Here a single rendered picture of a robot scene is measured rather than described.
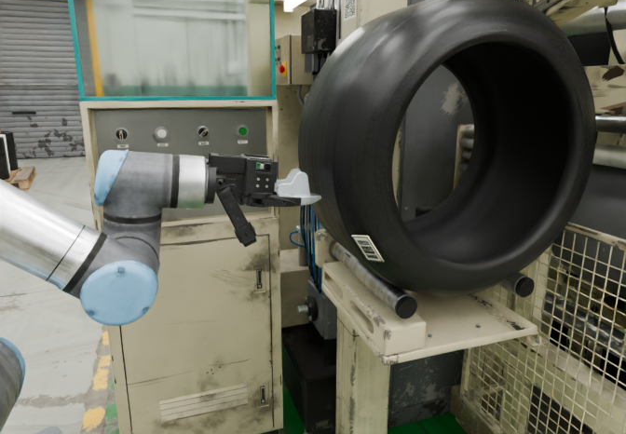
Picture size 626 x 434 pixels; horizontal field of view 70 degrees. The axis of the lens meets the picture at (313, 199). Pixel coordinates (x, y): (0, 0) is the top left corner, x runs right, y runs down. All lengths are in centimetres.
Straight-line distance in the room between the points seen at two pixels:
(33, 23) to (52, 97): 134
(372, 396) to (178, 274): 70
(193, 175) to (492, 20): 55
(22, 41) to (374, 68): 968
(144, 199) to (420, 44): 50
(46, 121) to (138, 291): 964
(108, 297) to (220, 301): 90
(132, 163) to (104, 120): 68
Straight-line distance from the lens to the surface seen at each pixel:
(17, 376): 98
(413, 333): 91
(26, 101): 1024
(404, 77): 75
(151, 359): 160
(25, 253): 65
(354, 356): 136
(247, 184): 76
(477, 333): 103
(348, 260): 106
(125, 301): 64
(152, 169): 74
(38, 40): 1024
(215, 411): 174
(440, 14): 81
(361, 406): 147
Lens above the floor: 130
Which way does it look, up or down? 14 degrees down
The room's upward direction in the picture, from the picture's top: straight up
